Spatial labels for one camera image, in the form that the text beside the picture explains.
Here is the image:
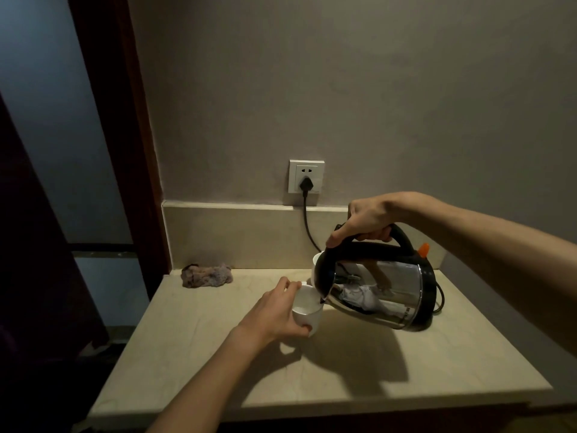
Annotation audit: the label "person's right hand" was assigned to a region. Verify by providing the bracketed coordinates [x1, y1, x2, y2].
[325, 191, 420, 250]

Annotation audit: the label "person's left hand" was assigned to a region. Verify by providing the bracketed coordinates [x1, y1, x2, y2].
[230, 277, 314, 353]

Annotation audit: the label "steel kettle with black handle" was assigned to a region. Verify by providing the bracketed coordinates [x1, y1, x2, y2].
[313, 223, 437, 333]

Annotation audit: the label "person's left forearm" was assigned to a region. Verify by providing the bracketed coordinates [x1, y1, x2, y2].
[146, 331, 267, 433]

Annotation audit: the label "person's right forearm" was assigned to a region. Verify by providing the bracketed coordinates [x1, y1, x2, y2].
[410, 191, 577, 357]

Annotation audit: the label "beige stone countertop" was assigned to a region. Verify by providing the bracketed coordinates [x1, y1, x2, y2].
[86, 268, 554, 433]

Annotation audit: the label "crumpled purple-grey cloth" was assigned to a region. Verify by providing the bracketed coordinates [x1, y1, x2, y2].
[180, 263, 234, 289]

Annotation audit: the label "beige stone backsplash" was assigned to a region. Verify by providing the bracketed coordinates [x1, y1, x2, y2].
[161, 200, 447, 271]

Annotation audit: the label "dark wooden door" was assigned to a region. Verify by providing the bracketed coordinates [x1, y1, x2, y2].
[0, 92, 111, 433]

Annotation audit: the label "frosted glass door panel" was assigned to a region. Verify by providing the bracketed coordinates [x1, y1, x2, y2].
[0, 0, 150, 330]

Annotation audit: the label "black power plug and cable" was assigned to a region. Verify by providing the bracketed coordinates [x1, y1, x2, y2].
[299, 175, 446, 316]

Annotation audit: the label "white wall socket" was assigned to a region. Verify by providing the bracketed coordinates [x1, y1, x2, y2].
[288, 159, 325, 195]

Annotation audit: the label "dark wooden door frame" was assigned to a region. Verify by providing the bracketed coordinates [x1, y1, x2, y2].
[67, 0, 172, 302]

